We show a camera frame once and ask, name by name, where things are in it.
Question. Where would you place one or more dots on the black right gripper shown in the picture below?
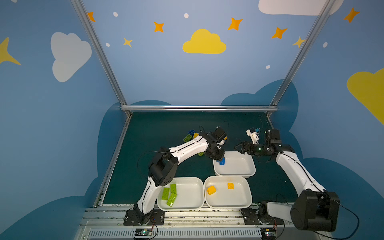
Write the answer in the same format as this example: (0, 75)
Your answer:
(247, 147)

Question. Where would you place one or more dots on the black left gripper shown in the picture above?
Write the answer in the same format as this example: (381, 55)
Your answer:
(216, 151)

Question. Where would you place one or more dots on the green long lego cluster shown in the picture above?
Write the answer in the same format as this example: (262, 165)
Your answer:
(188, 138)

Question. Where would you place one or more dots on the yellow small lego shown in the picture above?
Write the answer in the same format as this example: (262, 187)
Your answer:
(230, 185)

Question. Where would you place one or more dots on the green lego brick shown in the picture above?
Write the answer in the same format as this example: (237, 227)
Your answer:
(166, 193)

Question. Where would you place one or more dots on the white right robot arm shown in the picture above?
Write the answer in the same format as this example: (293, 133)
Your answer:
(315, 209)

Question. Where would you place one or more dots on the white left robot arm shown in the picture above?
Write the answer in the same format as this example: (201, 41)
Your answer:
(164, 166)

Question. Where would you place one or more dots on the white bin right rear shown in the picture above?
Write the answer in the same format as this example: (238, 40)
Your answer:
(237, 164)

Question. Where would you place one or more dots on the white bin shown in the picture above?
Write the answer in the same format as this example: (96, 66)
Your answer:
(225, 199)
(237, 164)
(190, 195)

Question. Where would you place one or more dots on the white bin left front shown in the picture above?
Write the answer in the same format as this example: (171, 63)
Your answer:
(190, 195)

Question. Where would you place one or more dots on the white bin middle front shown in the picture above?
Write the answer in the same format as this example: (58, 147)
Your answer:
(225, 199)

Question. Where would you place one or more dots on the right controller board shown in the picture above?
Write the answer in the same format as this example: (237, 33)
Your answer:
(268, 234)

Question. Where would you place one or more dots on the controller board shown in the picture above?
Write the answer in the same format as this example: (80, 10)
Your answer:
(143, 234)
(268, 234)

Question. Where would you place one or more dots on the left controller board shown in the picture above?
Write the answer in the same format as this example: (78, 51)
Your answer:
(143, 234)

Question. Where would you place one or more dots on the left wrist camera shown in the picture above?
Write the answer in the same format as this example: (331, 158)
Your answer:
(219, 134)

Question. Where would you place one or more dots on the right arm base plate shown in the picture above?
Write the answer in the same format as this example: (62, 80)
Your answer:
(259, 217)

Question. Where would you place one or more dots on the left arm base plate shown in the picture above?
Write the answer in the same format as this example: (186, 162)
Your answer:
(132, 218)

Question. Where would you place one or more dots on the aluminium frame rear bar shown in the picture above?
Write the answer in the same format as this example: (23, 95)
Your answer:
(147, 108)

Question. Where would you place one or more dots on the front aluminium rail bed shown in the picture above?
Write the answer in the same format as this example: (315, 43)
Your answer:
(106, 223)

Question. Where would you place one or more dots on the aluminium frame right post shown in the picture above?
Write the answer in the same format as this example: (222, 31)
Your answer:
(304, 49)

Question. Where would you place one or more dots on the aluminium frame post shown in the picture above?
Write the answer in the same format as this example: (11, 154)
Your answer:
(88, 26)
(304, 49)

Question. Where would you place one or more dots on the aluminium frame left post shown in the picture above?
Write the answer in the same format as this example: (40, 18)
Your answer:
(88, 26)

